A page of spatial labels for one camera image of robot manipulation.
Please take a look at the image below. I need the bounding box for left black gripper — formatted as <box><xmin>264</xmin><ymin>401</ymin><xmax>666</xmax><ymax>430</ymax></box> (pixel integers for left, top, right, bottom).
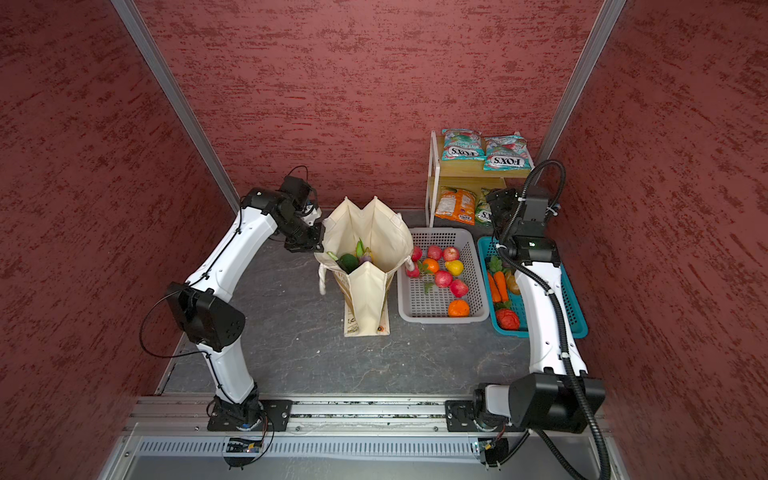
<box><xmin>276</xmin><ymin>213</ymin><xmax>326</xmax><ymax>252</ymax></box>

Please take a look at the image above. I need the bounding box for green bell pepper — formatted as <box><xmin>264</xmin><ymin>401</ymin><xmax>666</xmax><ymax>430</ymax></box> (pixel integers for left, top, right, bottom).
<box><xmin>336</xmin><ymin>254</ymin><xmax>360</xmax><ymax>274</ymax></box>

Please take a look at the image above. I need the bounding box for pink dragon fruit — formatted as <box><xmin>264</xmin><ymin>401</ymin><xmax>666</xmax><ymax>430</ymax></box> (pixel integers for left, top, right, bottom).
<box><xmin>355</xmin><ymin>240</ymin><xmax>365</xmax><ymax>259</ymax></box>

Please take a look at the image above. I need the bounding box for teal fox's candy bag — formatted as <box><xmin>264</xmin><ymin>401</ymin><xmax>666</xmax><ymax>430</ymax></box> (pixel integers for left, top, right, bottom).
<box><xmin>441</xmin><ymin>129</ymin><xmax>486</xmax><ymax>161</ymax></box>
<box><xmin>483</xmin><ymin>132</ymin><xmax>533</xmax><ymax>171</ymax></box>

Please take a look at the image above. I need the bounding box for cream floral tote bag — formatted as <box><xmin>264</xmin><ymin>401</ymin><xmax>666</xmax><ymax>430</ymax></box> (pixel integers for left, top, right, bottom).
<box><xmin>315</xmin><ymin>198</ymin><xmax>414</xmax><ymax>337</ymax></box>

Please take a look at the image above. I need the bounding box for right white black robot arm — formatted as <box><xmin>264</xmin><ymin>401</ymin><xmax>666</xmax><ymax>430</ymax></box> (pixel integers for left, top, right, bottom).
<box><xmin>474</xmin><ymin>187</ymin><xmax>605</xmax><ymax>433</ymax></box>

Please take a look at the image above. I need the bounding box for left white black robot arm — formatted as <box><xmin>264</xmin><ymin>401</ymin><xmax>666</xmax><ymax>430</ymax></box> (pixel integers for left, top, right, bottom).
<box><xmin>166</xmin><ymin>176</ymin><xmax>324</xmax><ymax>431</ymax></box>

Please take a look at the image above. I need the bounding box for green Fox's candy bag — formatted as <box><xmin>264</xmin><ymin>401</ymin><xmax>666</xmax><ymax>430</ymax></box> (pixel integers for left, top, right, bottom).
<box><xmin>475</xmin><ymin>188</ymin><xmax>492</xmax><ymax>227</ymax></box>

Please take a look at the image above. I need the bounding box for orange snack bag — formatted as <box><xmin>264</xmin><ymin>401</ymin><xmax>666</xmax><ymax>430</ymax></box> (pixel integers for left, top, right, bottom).
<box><xmin>434</xmin><ymin>186</ymin><xmax>477</xmax><ymax>225</ymax></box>

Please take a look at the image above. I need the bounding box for teal plastic vegetable basket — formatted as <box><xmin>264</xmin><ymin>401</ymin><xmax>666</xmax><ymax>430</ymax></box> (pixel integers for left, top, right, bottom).
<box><xmin>477</xmin><ymin>236</ymin><xmax>589</xmax><ymax>339</ymax></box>

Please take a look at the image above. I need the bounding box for white wooden two-tier shelf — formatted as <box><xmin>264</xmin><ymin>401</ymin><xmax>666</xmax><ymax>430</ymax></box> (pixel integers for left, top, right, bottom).
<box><xmin>424</xmin><ymin>131</ymin><xmax>531</xmax><ymax>227</ymax></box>

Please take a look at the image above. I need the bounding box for orange carrot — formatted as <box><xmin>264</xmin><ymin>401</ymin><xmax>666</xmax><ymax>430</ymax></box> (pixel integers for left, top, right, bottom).
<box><xmin>488</xmin><ymin>271</ymin><xmax>509</xmax><ymax>304</ymax></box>

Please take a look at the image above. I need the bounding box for yellow fruit in white basket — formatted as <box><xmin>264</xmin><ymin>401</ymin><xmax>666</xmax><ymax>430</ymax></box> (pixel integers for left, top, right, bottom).
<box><xmin>444</xmin><ymin>260</ymin><xmax>465</xmax><ymax>277</ymax></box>

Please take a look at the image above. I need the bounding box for red apple back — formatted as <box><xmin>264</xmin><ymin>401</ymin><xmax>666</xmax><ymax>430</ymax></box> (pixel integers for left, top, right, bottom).
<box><xmin>427</xmin><ymin>245</ymin><xmax>443</xmax><ymax>261</ymax></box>

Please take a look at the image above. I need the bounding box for small red fruit front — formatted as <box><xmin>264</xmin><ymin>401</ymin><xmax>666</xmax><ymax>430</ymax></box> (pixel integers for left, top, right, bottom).
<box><xmin>449</xmin><ymin>278</ymin><xmax>469</xmax><ymax>299</ymax></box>

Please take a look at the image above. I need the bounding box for small orange persimmon fruit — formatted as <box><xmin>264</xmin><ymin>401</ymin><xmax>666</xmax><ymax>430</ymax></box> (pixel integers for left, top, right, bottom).
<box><xmin>422</xmin><ymin>258</ymin><xmax>440</xmax><ymax>274</ymax></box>

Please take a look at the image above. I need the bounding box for pink apple middle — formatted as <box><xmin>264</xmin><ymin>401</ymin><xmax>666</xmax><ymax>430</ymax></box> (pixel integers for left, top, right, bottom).
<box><xmin>433</xmin><ymin>270</ymin><xmax>454</xmax><ymax>288</ymax></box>

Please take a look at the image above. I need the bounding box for white plastic fruit basket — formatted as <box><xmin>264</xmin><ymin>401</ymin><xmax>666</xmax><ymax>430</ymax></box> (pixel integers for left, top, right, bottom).
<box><xmin>397</xmin><ymin>227</ymin><xmax>490</xmax><ymax>324</ymax></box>

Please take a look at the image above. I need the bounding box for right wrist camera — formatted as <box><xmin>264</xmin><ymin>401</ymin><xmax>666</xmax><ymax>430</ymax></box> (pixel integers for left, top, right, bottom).
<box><xmin>522</xmin><ymin>192</ymin><xmax>550</xmax><ymax>224</ymax></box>

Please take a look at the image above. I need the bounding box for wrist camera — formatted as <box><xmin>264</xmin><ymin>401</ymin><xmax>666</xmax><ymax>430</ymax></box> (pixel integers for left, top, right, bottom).
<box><xmin>522</xmin><ymin>192</ymin><xmax>550</xmax><ymax>224</ymax></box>
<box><xmin>279</xmin><ymin>175</ymin><xmax>314</xmax><ymax>210</ymax></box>

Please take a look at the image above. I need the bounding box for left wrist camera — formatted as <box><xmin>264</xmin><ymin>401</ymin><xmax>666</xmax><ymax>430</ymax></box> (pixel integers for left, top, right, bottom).
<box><xmin>279</xmin><ymin>175</ymin><xmax>314</xmax><ymax>210</ymax></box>

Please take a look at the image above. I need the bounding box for black corrugated cable conduit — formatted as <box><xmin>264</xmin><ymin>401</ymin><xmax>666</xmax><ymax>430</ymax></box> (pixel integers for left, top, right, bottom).
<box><xmin>497</xmin><ymin>158</ymin><xmax>612</xmax><ymax>480</ymax></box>

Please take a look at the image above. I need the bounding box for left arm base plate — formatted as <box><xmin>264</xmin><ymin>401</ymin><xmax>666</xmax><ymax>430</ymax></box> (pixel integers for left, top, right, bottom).
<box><xmin>206</xmin><ymin>397</ymin><xmax>293</xmax><ymax>433</ymax></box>

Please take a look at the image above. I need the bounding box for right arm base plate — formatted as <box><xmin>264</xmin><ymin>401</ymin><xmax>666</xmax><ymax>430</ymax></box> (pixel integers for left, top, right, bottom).
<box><xmin>444</xmin><ymin>400</ymin><xmax>523</xmax><ymax>434</ymax></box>

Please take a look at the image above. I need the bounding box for aluminium rail frame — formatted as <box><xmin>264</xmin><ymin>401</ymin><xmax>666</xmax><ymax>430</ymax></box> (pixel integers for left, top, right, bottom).
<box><xmin>100</xmin><ymin>394</ymin><xmax>599</xmax><ymax>479</ymax></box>

